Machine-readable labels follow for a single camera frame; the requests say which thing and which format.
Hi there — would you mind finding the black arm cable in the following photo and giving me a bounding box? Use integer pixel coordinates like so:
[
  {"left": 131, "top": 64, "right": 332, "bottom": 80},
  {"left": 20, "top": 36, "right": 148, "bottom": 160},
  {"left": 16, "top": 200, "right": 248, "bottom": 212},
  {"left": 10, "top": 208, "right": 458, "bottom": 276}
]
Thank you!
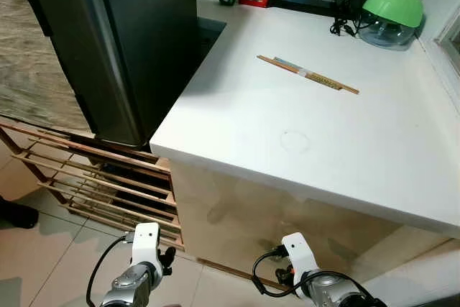
[
  {"left": 251, "top": 247, "right": 305, "bottom": 299},
  {"left": 86, "top": 233, "right": 135, "bottom": 307}
]

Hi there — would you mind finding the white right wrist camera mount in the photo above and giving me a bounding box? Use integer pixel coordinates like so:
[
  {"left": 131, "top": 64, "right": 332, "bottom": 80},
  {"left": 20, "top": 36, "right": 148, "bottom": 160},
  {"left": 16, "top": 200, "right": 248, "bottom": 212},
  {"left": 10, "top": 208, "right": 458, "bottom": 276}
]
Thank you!
[{"left": 281, "top": 232, "right": 318, "bottom": 280}]

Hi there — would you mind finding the black shoe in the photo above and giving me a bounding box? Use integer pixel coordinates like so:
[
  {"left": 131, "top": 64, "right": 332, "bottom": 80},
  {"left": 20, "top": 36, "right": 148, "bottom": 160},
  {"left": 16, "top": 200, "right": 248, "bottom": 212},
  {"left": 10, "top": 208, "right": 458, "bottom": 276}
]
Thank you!
[{"left": 0, "top": 197, "right": 40, "bottom": 230}]

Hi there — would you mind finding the black power cable bundle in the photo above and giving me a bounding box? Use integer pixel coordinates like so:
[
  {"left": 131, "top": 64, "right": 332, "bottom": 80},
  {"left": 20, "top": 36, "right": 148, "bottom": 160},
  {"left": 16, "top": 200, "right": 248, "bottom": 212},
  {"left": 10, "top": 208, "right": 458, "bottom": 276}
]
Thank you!
[{"left": 329, "top": 0, "right": 369, "bottom": 37}]

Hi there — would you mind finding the green dome air purifier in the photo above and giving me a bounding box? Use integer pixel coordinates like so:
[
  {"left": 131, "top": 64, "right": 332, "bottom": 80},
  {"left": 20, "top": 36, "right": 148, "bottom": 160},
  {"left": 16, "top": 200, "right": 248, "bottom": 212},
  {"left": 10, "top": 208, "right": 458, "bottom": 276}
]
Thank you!
[{"left": 356, "top": 0, "right": 426, "bottom": 51}]

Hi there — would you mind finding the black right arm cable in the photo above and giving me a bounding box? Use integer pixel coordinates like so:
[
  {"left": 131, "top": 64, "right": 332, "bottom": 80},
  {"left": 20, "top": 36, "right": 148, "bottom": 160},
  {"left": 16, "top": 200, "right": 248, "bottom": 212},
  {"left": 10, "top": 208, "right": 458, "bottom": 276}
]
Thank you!
[{"left": 251, "top": 247, "right": 305, "bottom": 299}]

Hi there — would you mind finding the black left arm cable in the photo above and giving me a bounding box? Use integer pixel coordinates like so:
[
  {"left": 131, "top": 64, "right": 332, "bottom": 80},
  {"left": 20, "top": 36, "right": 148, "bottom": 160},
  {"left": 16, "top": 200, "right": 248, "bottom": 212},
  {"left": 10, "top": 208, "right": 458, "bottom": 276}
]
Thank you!
[{"left": 86, "top": 233, "right": 135, "bottom": 307}]

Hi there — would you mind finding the wrapped wooden chopsticks pair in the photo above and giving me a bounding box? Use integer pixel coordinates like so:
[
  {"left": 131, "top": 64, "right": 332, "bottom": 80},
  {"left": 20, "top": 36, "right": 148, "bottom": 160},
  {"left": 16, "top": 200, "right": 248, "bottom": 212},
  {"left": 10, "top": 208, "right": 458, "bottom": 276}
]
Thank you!
[{"left": 257, "top": 54, "right": 360, "bottom": 96}]

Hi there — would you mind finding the wooden slatted rack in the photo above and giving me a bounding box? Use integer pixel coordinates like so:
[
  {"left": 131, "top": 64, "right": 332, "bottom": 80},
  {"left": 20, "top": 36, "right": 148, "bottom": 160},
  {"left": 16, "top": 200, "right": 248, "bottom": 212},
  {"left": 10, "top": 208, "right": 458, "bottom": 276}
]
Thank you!
[{"left": 0, "top": 121, "right": 185, "bottom": 252}]

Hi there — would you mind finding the white window frame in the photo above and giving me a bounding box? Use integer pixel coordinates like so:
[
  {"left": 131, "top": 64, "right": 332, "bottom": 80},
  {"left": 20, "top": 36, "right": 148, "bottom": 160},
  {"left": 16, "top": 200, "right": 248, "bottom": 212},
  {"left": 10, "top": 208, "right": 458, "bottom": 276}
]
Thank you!
[{"left": 434, "top": 11, "right": 460, "bottom": 65}]

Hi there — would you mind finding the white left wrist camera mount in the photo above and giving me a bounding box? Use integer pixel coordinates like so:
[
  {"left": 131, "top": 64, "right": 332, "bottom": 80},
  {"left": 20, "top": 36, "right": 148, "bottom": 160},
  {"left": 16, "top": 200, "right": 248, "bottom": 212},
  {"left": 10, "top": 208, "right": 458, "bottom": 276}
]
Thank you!
[{"left": 131, "top": 222, "right": 161, "bottom": 269}]

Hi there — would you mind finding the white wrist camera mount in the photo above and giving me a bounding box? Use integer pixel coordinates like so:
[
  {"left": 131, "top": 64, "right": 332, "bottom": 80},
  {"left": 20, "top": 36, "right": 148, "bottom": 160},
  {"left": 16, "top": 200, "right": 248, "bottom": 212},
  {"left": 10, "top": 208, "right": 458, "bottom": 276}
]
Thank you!
[
  {"left": 131, "top": 222, "right": 161, "bottom": 269},
  {"left": 281, "top": 232, "right": 318, "bottom": 280}
]

